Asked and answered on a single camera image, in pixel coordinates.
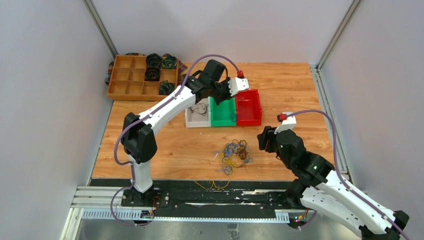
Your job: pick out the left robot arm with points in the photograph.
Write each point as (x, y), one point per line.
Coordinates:
(136, 145)

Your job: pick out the rolled green cloth top right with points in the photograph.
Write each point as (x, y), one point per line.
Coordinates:
(169, 62)

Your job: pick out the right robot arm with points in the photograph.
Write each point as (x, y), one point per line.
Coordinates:
(319, 187)

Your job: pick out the rolled green cloth bottom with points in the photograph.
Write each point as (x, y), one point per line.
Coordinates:
(166, 88)

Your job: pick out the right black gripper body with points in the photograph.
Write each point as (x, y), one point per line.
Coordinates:
(269, 143)

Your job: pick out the green plastic bin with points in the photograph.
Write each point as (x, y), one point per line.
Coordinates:
(224, 114)

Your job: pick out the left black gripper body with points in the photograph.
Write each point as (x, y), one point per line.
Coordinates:
(221, 91)

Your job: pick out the rolled dark cloth top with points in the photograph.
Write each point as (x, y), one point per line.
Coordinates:
(154, 60)

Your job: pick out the white plastic bin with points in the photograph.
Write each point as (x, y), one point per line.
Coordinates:
(199, 114)

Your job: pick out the rolled dark cloth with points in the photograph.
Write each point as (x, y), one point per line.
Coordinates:
(154, 60)
(152, 74)

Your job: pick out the wooden compartment tray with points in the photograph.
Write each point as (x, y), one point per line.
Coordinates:
(128, 80)

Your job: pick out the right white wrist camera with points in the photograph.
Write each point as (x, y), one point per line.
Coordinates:
(287, 121)

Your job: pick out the rolled green cloth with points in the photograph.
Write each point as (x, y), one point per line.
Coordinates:
(169, 62)
(166, 88)

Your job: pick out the rolled dark cloth middle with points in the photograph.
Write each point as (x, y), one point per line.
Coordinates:
(152, 74)

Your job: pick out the plaid cloth under tray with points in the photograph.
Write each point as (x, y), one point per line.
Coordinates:
(181, 68)

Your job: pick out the red plastic bin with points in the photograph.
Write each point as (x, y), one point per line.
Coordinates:
(248, 108)

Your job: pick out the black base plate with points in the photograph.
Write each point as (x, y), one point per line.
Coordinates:
(245, 200)

